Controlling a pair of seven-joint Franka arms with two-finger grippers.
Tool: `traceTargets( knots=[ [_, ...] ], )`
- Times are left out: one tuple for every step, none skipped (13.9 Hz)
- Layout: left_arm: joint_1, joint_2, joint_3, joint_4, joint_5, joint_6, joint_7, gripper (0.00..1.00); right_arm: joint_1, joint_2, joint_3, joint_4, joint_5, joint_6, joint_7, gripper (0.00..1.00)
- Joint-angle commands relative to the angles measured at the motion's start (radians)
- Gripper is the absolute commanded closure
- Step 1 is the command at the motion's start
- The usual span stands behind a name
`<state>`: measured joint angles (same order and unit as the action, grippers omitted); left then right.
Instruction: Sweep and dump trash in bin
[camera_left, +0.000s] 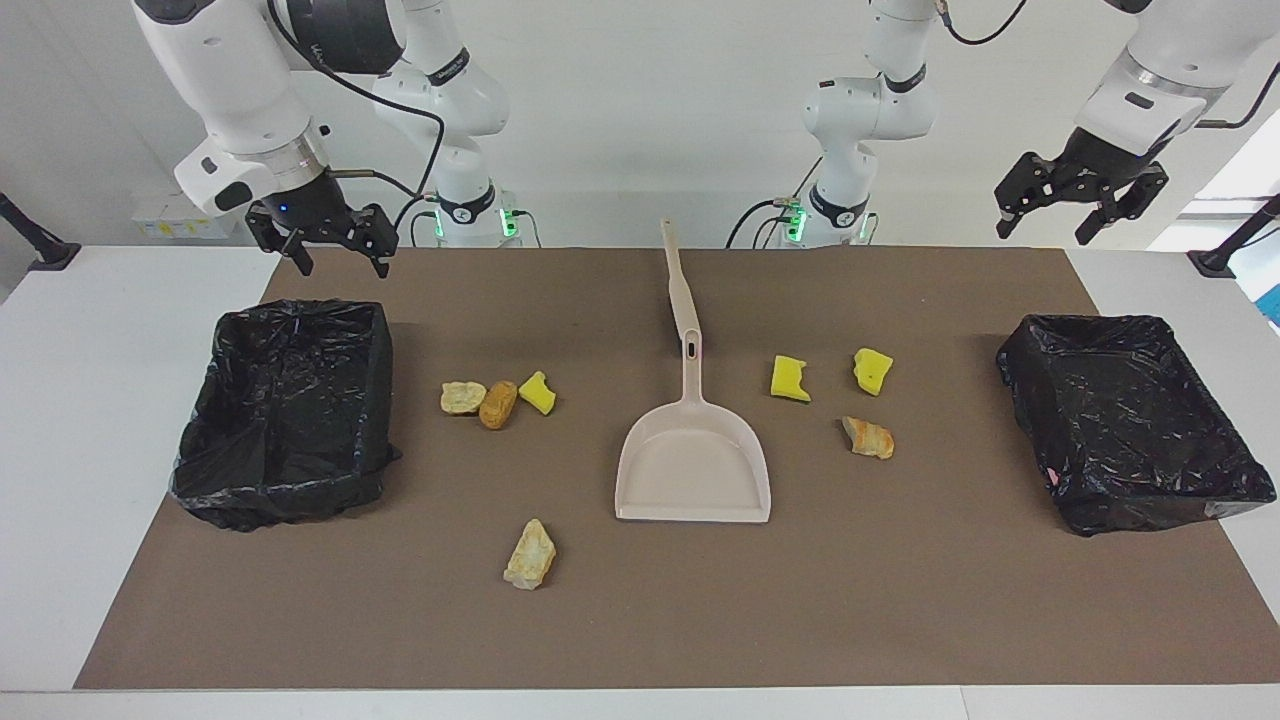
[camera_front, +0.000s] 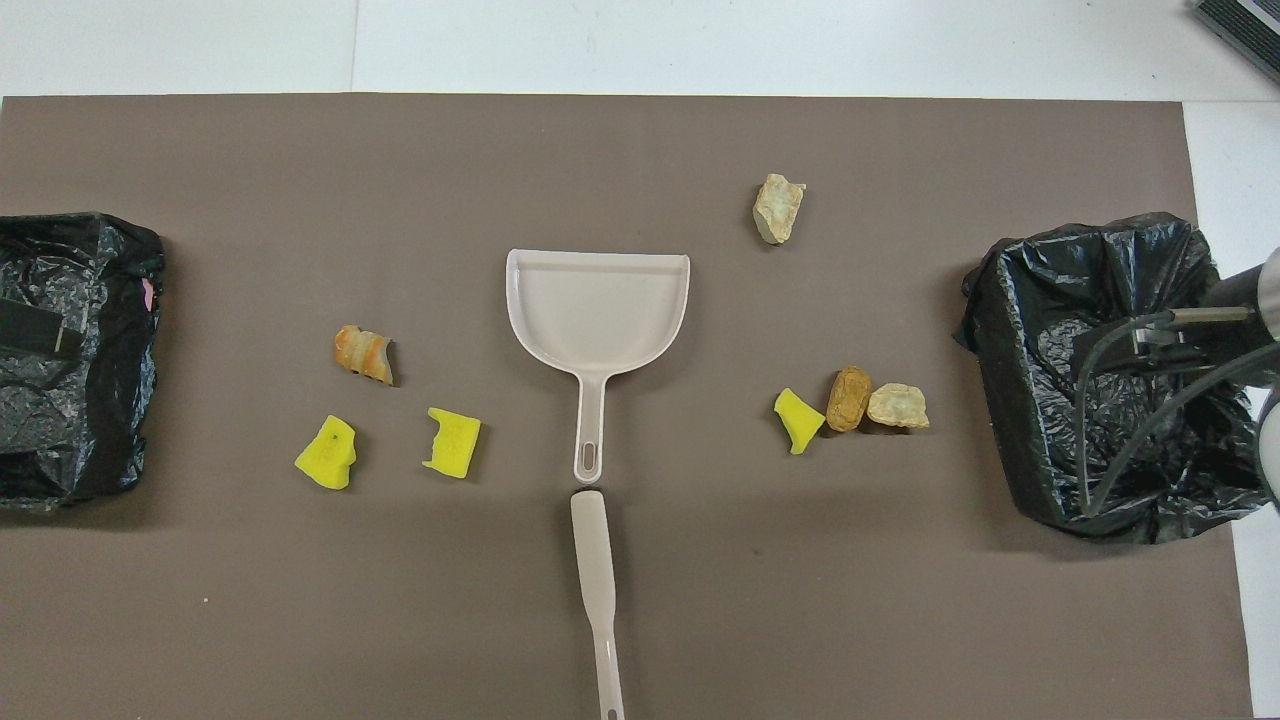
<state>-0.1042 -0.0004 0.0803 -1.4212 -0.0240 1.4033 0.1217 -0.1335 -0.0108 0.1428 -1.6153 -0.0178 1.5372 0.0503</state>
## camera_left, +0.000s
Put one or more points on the brown bread roll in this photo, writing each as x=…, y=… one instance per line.
x=498, y=405

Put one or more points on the brown table mat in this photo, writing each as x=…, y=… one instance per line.
x=900, y=600

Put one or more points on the pale bread piece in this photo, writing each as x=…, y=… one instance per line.
x=462, y=398

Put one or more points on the white power boxes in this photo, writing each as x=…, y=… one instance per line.
x=160, y=222

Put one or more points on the beige brush with black bristles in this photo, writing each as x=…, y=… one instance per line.
x=680, y=285

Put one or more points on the black-bagged bin with pink spot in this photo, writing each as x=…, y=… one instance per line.
x=1130, y=430

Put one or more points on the yellow sponge piece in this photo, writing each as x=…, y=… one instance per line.
x=538, y=394
x=872, y=371
x=789, y=379

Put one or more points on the pale crusty bread chunk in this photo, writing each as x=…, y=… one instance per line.
x=530, y=557

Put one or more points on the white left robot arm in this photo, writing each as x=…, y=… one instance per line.
x=870, y=110

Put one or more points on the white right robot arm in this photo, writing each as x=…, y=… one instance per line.
x=230, y=80

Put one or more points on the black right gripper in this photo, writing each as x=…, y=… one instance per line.
x=310, y=205

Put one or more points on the orange toasted croissant piece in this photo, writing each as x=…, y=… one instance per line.
x=868, y=438

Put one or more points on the bin lined with black bag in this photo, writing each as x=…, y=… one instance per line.
x=285, y=420

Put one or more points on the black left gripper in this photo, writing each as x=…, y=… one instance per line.
x=1085, y=165

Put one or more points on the blue object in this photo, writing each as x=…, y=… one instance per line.
x=1273, y=305

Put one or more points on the beige plastic dustpan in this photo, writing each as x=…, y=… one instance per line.
x=690, y=470

